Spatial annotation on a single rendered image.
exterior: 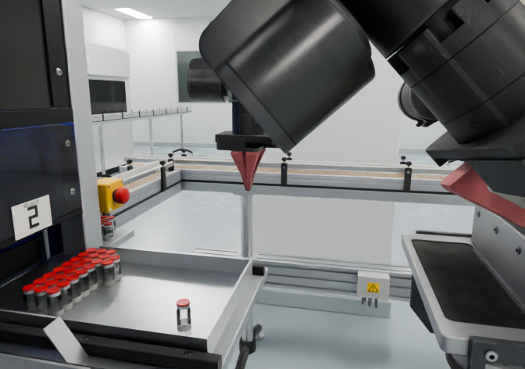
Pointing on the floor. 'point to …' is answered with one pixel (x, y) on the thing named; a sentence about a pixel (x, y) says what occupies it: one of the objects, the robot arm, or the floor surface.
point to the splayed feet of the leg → (248, 347)
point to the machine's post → (71, 5)
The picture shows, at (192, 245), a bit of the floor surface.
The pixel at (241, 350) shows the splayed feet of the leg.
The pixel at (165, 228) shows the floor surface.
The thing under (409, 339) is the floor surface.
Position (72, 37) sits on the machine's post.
